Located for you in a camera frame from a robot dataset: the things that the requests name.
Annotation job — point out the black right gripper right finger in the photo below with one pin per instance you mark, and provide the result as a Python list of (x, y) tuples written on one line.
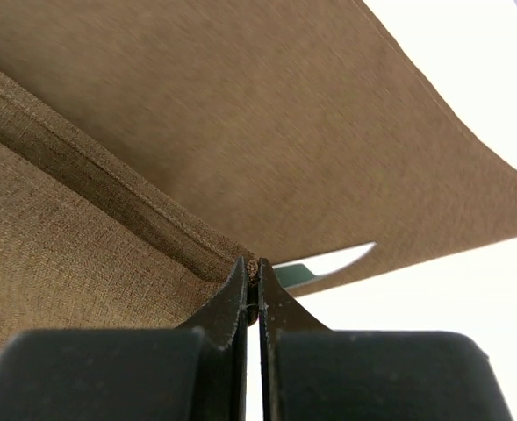
[(310, 372)]

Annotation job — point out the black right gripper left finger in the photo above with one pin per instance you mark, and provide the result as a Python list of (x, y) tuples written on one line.
[(196, 371)]

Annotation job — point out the brown cloth napkin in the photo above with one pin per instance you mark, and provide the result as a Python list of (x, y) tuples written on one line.
[(146, 145)]

